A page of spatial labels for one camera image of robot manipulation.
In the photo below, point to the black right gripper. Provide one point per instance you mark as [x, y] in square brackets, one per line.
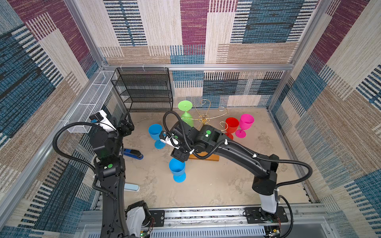
[180, 154]

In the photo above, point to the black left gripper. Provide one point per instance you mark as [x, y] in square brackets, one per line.
[129, 127]

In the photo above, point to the blue plastic wine glass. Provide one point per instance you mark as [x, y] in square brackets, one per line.
[155, 131]
[177, 168]

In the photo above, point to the blue plastic wine glass front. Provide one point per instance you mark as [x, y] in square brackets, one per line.
[155, 131]

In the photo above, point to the red plastic wine glass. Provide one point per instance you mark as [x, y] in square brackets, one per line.
[231, 125]

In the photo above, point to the magenta plastic wine glass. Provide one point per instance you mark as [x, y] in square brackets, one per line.
[245, 123]

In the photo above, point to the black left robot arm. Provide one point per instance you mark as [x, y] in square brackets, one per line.
[110, 172]

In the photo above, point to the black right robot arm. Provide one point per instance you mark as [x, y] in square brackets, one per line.
[210, 141]

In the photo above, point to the wooden rack base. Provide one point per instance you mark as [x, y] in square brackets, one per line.
[212, 157]

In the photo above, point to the black mesh shelf rack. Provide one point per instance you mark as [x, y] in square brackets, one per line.
[144, 89]

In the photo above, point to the green plastic wine glass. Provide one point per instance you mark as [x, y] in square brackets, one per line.
[185, 106]

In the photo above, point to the light blue flat case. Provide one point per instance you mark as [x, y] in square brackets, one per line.
[131, 187]

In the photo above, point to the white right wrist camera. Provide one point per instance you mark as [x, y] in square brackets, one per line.
[169, 139]

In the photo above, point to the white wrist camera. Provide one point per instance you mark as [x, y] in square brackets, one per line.
[100, 118]
[169, 139]

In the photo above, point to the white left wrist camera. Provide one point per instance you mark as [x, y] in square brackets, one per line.
[100, 118]

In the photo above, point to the white wire mesh basket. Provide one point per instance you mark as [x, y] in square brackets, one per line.
[92, 99]

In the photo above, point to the gold wire glass rack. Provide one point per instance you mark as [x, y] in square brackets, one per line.
[204, 118]

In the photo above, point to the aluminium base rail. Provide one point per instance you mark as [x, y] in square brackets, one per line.
[310, 221]

